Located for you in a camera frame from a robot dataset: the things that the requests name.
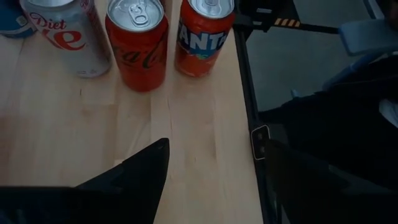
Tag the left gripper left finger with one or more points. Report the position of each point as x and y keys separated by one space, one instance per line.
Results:
x=133 y=186

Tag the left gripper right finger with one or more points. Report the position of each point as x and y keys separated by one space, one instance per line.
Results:
x=311 y=199

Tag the red Coke Zero Sugar can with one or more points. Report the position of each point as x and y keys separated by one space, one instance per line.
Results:
x=140 y=62

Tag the orange Fanta can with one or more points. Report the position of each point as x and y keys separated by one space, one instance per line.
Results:
x=199 y=59

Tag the silver Diet Coke can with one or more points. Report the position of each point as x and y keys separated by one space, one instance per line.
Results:
x=71 y=46

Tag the silver blue Red Bull can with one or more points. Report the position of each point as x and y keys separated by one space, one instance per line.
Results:
x=12 y=21

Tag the person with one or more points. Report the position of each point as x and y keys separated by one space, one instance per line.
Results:
x=342 y=124

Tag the blue-grey chair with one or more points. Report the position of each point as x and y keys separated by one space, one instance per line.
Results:
x=367 y=37

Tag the black platform with hazard stripes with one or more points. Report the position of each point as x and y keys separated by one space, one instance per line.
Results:
x=286 y=22

